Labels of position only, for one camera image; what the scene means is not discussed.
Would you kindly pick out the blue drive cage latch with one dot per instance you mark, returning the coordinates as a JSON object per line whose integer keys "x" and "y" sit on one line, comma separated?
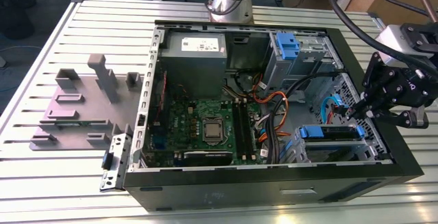
{"x": 288, "y": 47}

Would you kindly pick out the silver CPU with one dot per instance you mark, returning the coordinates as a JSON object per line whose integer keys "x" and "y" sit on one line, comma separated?
{"x": 213, "y": 129}

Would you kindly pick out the silver disk bay cage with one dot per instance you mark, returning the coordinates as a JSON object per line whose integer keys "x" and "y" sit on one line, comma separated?
{"x": 332, "y": 144}

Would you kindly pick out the grey power supply box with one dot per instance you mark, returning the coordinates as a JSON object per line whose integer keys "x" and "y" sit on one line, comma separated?
{"x": 191, "y": 72}

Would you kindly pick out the black open PC case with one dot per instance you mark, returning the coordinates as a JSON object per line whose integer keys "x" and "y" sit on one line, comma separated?
{"x": 240, "y": 190}

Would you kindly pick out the green motherboard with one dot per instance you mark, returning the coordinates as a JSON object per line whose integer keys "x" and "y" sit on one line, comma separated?
{"x": 185, "y": 111}

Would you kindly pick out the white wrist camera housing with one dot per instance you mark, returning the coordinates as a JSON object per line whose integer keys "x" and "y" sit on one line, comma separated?
{"x": 393, "y": 39}

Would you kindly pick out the grey parts rack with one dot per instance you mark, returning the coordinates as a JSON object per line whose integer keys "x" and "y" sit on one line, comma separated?
{"x": 89, "y": 106}

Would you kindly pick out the hard disk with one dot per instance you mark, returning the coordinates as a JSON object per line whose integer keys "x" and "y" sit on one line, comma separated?
{"x": 312, "y": 133}

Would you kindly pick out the black graphics card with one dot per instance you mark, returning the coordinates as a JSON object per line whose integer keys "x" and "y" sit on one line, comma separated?
{"x": 205, "y": 157}

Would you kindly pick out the black case fan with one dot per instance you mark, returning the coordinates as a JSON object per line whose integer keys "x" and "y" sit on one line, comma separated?
{"x": 158, "y": 88}

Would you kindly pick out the green RAM stick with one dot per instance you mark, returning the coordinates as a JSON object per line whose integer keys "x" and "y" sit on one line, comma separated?
{"x": 74, "y": 124}

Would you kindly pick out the hinged silver slot bracket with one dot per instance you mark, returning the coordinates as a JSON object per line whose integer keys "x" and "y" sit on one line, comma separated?
{"x": 118, "y": 157}

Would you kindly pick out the grey metal drive cage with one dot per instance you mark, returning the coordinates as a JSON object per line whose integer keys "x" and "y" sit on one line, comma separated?
{"x": 308, "y": 65}

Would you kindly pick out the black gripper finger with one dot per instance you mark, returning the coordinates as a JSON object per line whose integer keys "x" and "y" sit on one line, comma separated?
{"x": 404, "y": 120}
{"x": 374, "y": 80}

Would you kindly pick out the black RAM slot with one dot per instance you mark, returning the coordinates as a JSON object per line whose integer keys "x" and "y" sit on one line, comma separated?
{"x": 248, "y": 126}
{"x": 240, "y": 126}

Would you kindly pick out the blue expansion slot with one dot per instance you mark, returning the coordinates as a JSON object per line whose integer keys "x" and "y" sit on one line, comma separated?
{"x": 159, "y": 142}

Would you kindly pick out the wooden cabinet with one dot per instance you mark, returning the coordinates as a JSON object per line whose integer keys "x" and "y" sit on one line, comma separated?
{"x": 362, "y": 3}

